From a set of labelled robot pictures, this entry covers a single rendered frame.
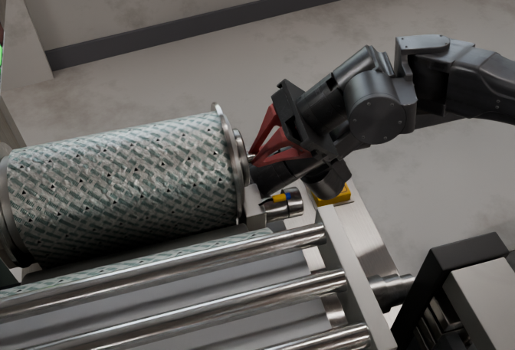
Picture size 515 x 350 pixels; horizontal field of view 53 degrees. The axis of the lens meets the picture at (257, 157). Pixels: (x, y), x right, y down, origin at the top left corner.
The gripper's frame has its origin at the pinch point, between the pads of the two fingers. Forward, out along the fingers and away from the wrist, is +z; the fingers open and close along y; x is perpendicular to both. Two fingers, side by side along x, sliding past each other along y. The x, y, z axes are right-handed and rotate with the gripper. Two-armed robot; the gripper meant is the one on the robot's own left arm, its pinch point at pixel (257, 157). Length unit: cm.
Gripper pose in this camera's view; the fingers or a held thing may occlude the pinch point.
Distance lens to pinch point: 66.7
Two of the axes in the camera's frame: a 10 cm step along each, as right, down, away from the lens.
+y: -2.7, -7.9, 5.5
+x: -6.4, -2.8, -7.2
